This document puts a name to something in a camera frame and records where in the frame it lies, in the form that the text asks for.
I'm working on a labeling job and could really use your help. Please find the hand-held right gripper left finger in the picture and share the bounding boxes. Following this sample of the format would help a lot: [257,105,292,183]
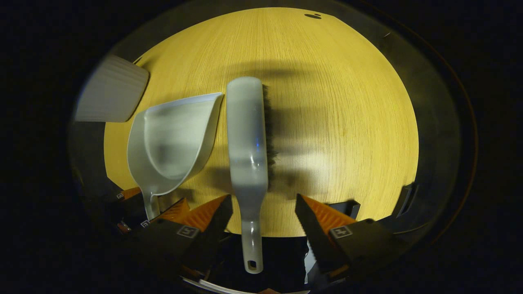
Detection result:
[141,195,233,275]

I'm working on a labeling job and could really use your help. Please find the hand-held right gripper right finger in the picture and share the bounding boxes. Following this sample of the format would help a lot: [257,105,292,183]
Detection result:
[295,194,409,282]

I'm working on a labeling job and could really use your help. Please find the grey dustpan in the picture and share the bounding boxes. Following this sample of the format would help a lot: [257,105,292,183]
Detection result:
[127,92,224,221]

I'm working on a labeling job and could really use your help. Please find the small grey broom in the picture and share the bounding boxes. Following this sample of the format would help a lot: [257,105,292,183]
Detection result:
[226,76,279,274]

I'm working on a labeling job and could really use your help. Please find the white garbage bin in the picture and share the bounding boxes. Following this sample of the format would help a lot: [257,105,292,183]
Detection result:
[75,54,150,123]

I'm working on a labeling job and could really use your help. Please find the black bracket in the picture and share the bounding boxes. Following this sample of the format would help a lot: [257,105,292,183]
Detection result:
[398,183,418,218]
[330,199,361,220]

